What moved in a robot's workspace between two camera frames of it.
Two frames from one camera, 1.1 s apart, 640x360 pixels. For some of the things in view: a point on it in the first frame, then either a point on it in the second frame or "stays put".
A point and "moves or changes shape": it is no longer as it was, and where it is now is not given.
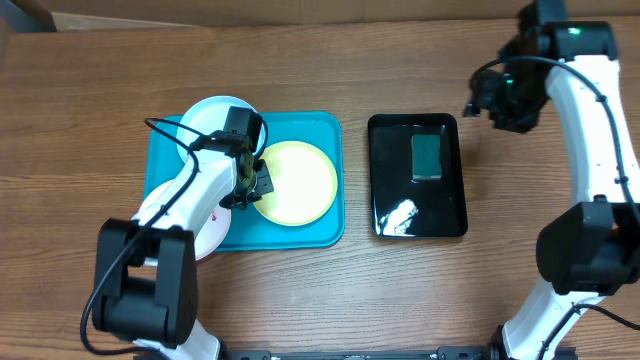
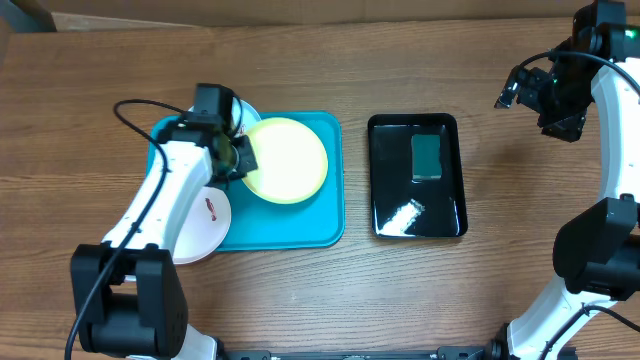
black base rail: x=443 y=353 stays put
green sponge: x=426 y=156 stays put
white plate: x=210 y=235 stays put
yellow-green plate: x=304 y=180 moves or changes shape
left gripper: x=265 y=185 -> x=246 y=161
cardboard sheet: x=78 y=14 stays put
